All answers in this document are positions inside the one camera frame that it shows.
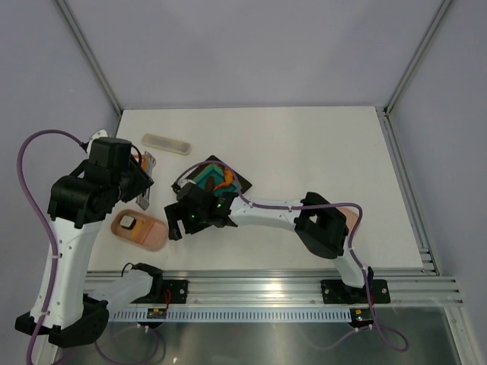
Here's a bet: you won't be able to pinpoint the orange fried shrimp piece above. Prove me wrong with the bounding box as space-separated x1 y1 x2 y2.
132 154 148 170

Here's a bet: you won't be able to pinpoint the metal food tongs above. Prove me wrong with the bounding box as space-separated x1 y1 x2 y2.
135 151 157 211

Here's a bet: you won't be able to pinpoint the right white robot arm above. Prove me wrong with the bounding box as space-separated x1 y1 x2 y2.
164 183 374 303

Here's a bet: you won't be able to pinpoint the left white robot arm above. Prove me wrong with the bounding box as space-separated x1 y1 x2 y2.
15 157 166 349

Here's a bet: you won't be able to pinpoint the pink lunch box base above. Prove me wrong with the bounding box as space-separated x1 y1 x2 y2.
110 209 168 252

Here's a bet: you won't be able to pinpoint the pink lunch box lid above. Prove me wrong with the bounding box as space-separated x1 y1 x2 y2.
338 207 358 230

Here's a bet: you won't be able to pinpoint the brown meat patty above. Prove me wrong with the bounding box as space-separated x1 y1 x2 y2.
205 176 215 192

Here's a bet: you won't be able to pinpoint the white rice ball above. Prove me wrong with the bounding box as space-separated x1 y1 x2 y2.
119 215 137 230

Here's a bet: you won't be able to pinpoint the orange fried chicken piece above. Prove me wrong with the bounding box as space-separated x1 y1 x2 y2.
213 167 234 192

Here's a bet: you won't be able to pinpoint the beige cutlery case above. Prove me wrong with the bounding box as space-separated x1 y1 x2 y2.
142 134 191 155

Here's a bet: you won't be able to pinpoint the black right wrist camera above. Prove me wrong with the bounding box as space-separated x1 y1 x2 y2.
177 182 212 210

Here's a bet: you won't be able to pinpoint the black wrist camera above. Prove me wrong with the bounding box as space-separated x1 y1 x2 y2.
177 182 212 210
88 137 132 170

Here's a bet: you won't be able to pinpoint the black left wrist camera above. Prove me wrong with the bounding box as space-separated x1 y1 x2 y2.
88 137 132 170

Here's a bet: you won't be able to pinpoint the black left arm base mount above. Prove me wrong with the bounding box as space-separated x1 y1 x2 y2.
132 279 189 304

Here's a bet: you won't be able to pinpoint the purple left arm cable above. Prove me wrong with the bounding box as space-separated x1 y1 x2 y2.
18 129 168 365

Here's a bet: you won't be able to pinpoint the left aluminium frame post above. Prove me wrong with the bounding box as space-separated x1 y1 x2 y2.
53 0 123 119

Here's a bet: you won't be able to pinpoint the aluminium frame post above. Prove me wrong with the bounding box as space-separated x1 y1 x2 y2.
383 0 455 117
53 0 123 119

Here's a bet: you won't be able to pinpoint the white slotted cable duct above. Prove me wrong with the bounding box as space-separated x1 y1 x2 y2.
110 307 352 324

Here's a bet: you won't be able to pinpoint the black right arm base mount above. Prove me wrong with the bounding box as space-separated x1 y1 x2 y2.
320 279 391 305

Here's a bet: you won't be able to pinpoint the aluminium mounting rail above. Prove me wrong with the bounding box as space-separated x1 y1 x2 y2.
164 270 463 307

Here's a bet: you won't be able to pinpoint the right aluminium frame post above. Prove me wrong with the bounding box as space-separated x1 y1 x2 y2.
383 0 455 117

